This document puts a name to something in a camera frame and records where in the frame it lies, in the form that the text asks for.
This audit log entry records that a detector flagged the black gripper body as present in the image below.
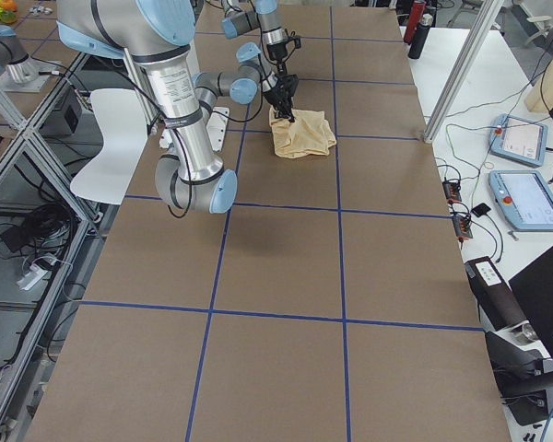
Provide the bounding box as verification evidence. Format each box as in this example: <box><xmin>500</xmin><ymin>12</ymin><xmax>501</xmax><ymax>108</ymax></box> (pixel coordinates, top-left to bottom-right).
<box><xmin>263</xmin><ymin>76</ymin><xmax>299</xmax><ymax>113</ymax></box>
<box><xmin>265</xmin><ymin>41</ymin><xmax>288</xmax><ymax>64</ymax></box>

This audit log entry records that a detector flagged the beige long-sleeve printed shirt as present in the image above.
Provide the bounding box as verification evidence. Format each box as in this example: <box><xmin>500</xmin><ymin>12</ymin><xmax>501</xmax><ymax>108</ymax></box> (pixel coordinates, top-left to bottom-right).
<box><xmin>268</xmin><ymin>108</ymin><xmax>337</xmax><ymax>159</ymax></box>

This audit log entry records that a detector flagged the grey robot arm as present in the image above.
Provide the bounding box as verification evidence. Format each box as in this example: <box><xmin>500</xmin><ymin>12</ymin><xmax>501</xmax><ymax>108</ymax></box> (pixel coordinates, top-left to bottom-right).
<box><xmin>57</xmin><ymin>1</ymin><xmax>300</xmax><ymax>214</ymax></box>
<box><xmin>220</xmin><ymin>1</ymin><xmax>296</xmax><ymax>76</ymax></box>

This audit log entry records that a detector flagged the black steel-capped water bottle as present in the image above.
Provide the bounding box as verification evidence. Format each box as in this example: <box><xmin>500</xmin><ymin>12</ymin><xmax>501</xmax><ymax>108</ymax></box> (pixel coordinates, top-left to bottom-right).
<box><xmin>407</xmin><ymin>14</ymin><xmax>434</xmax><ymax>60</ymax></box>

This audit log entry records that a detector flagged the red water bottle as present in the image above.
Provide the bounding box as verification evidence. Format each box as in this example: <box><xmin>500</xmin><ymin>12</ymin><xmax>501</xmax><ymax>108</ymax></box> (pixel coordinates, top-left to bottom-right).
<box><xmin>404</xmin><ymin>0</ymin><xmax>427</xmax><ymax>44</ymax></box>

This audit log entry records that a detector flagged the white plastic chair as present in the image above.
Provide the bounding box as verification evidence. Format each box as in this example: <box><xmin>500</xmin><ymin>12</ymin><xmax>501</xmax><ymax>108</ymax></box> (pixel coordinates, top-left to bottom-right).
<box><xmin>70</xmin><ymin>88</ymin><xmax>148</xmax><ymax>205</ymax></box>

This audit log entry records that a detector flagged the light blue teach pendant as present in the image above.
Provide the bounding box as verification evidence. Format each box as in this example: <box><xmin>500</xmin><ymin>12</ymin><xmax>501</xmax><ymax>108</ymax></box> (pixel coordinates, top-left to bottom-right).
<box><xmin>488</xmin><ymin>170</ymin><xmax>553</xmax><ymax>232</ymax></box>
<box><xmin>488</xmin><ymin>113</ymin><xmax>548</xmax><ymax>168</ymax></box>

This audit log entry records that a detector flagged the black monitor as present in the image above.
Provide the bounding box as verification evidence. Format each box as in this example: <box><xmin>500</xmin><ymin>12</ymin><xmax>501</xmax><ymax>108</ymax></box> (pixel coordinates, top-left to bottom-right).
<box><xmin>509</xmin><ymin>246</ymin><xmax>553</xmax><ymax>357</ymax></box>

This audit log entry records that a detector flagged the aluminium frame post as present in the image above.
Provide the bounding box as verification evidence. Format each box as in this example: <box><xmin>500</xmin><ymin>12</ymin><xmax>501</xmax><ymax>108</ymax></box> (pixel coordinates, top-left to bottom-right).
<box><xmin>422</xmin><ymin>0</ymin><xmax>503</xmax><ymax>144</ymax></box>

